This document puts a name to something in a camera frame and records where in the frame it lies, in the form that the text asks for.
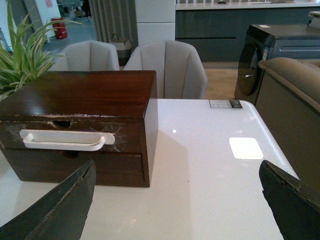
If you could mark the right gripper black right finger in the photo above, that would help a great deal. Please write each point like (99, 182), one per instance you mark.
(294, 204)

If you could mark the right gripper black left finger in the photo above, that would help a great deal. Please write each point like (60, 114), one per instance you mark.
(61, 214)

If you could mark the white drawer handle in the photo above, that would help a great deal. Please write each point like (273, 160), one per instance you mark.
(88, 141)

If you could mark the wooden drawer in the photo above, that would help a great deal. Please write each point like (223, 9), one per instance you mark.
(53, 166)
(127, 135)

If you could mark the dark wooden drawer box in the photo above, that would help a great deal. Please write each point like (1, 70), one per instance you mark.
(95, 96)

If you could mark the black washing machine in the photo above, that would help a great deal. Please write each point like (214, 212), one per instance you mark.
(264, 42)

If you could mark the brown sofa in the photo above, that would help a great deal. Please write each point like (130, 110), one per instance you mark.
(289, 104)

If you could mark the label sticker on table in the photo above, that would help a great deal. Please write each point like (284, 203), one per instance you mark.
(225, 104)

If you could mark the beige chair left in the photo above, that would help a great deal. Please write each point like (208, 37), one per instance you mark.
(87, 56)

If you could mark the beige chair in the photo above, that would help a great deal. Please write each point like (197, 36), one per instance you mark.
(180, 73)
(87, 56)

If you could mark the green spider plant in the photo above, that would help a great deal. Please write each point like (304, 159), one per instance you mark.
(27, 61)

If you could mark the beige chair right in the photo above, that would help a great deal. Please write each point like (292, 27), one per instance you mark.
(180, 73)

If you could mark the dark grey cabinet counter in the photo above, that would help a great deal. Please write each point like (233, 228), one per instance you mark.
(217, 28)

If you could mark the white pillar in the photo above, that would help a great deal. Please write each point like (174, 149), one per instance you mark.
(155, 20)

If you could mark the woven basket with handles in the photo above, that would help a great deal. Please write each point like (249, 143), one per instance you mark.
(123, 47)

